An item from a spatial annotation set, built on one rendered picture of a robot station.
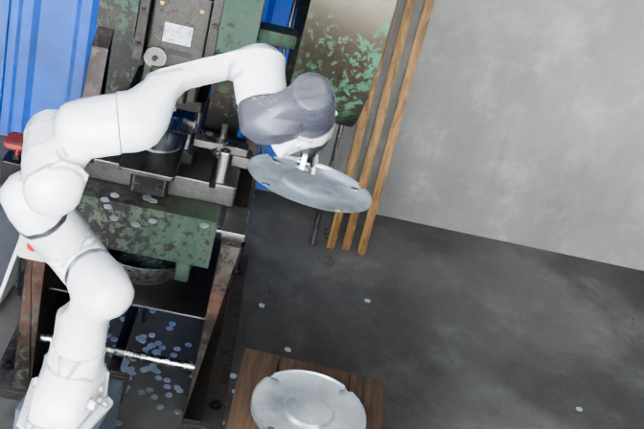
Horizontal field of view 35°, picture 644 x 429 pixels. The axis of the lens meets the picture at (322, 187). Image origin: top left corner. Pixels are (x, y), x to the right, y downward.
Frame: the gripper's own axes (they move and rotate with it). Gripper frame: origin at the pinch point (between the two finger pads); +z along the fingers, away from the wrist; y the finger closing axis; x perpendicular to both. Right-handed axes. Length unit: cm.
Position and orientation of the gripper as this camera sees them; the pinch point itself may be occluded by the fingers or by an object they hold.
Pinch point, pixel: (310, 163)
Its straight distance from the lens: 216.6
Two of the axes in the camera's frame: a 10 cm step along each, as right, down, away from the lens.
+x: -9.6, -2.9, 0.7
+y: 2.9, -9.1, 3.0
